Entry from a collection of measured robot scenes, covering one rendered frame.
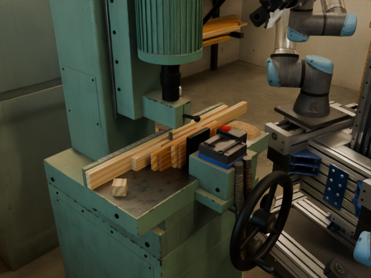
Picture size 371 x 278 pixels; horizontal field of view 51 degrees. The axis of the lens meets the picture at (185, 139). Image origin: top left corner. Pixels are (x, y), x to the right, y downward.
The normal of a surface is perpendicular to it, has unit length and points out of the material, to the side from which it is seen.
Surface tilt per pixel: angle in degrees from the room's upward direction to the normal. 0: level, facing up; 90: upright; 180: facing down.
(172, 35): 90
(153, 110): 90
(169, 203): 90
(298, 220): 0
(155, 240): 90
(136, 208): 0
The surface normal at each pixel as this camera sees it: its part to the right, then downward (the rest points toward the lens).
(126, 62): -0.66, 0.35
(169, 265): 0.75, 0.32
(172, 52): 0.12, 0.47
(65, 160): 0.00, -0.88
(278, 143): -0.87, 0.23
